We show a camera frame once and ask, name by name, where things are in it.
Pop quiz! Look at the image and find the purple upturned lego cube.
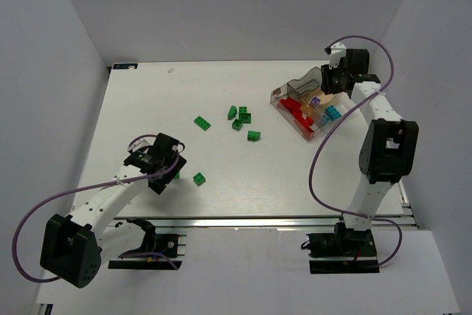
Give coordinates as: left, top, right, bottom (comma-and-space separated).
310, 97, 321, 107

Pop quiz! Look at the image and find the cyan 2x4 lego brick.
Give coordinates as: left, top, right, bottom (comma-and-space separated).
324, 105, 342, 122

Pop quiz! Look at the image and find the green studded lego cube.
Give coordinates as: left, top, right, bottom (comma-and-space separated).
192, 173, 206, 186

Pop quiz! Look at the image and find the green 2x3 lego brick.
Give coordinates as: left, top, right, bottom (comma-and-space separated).
194, 116, 211, 131

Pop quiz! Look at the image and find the red sloped lego brick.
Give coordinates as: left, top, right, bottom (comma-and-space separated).
280, 97, 302, 112

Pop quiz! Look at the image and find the red 2x3 lego brick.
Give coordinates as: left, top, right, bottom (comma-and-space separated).
294, 111, 313, 130

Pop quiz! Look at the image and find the red arch lego piece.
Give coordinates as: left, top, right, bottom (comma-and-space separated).
303, 126, 314, 135

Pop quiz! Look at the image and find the green small lego cube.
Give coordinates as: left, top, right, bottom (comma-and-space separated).
232, 119, 243, 131

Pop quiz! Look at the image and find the green square lego upturned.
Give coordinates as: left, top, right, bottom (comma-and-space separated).
237, 106, 251, 125

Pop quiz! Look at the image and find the green curved lego brick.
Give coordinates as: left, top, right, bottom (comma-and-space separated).
247, 131, 261, 142

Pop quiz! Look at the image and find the green slanted lego brick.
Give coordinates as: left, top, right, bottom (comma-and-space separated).
227, 105, 237, 120

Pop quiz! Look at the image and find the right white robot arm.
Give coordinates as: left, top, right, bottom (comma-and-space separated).
321, 42, 419, 232

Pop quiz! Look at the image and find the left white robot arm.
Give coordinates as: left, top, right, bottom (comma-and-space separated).
40, 133, 187, 288

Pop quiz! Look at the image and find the clear compartment container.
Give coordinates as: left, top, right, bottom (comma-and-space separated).
270, 67, 347, 141

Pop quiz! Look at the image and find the blue label sticker left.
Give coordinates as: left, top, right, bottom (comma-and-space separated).
112, 63, 138, 70

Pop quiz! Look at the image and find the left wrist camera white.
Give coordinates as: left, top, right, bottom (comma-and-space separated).
126, 138, 152, 153

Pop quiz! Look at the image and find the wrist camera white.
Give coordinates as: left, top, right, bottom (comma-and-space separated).
324, 41, 347, 69
126, 138, 152, 153

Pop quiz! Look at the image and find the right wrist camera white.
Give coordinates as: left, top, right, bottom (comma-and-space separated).
324, 41, 347, 69

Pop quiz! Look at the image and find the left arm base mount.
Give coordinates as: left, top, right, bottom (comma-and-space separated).
108, 218, 184, 271

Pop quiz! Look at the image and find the aluminium table rail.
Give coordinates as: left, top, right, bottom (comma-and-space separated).
68, 215, 417, 230

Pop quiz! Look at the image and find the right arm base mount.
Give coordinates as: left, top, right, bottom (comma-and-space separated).
300, 232, 380, 274

